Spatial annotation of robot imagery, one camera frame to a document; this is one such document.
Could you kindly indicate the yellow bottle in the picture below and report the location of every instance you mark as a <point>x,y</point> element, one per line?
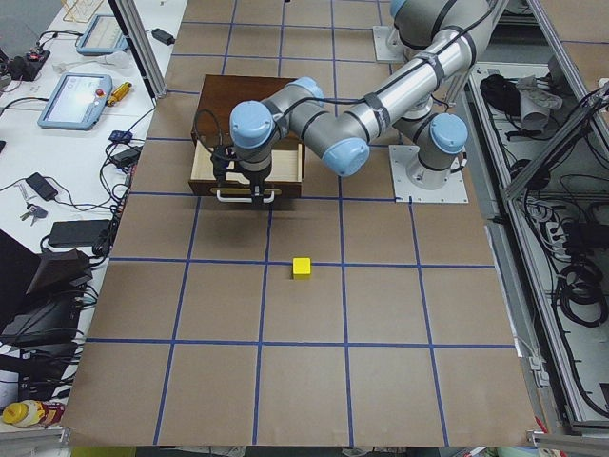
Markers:
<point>33,413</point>

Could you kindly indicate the yellow screwdriver tool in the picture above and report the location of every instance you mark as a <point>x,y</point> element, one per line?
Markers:
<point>119,93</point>

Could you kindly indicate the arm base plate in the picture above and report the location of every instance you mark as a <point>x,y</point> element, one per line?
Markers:
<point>388,46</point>
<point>413,183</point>

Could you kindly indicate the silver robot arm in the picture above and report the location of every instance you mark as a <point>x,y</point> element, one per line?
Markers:
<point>447,37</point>

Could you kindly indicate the black smartphone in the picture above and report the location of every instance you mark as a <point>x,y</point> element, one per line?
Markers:
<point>41,186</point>

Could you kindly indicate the blue teach pendant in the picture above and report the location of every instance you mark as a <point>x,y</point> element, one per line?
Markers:
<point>102,36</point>
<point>77,102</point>

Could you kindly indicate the dark wooden drawer box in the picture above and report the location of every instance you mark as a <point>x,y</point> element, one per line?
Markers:
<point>242,123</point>

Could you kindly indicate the near blue teach pendant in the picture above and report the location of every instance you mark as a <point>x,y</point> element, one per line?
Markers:
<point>77,102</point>

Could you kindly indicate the black power adapter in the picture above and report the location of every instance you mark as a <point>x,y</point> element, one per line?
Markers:
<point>163,36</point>

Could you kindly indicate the black laptop brick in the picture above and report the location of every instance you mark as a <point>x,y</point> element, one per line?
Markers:
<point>79,233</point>

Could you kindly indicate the aluminium frame post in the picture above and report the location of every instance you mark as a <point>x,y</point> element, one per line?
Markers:
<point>131,25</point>

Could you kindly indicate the keys bunch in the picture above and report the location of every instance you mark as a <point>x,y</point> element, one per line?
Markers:
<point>33,213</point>

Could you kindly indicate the yellow block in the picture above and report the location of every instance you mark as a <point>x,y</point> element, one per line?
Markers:
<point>301,268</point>

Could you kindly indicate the far blue teach pendant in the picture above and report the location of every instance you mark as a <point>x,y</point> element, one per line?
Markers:
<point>102,36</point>

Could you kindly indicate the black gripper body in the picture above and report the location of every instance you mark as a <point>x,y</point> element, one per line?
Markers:
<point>255,179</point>

